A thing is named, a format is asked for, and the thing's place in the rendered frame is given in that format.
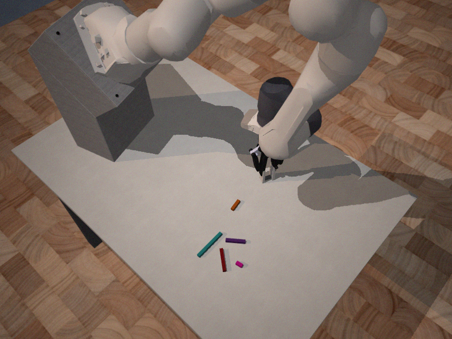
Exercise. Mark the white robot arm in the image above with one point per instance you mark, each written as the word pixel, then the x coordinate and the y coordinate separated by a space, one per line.
pixel 177 27

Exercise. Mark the turquoise rod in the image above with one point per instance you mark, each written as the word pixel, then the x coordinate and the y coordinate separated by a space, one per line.
pixel 209 244

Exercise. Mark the orange rod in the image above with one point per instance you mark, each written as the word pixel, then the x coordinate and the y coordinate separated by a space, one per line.
pixel 235 205

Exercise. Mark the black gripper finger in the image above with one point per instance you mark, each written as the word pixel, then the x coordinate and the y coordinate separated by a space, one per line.
pixel 259 166
pixel 273 167

